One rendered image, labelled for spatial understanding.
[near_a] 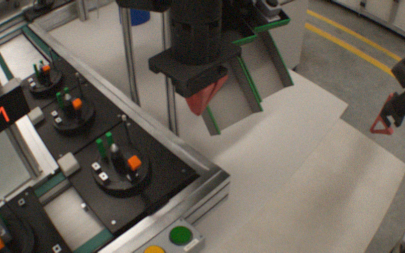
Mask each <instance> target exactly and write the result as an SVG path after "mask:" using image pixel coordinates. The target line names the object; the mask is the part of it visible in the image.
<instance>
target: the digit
mask: <svg viewBox="0 0 405 253"><path fill-rule="evenodd" d="M15 120H17V118H16V116H15V114H14V112H13V109H12V107H11V105H10V103H9V100H8V98H7V96H6V97H5V98H3V99H2V100H0V131H1V130H2V129H4V128H5V127H6V126H8V125H9V124H11V123H12V122H14V121H15Z"/></svg>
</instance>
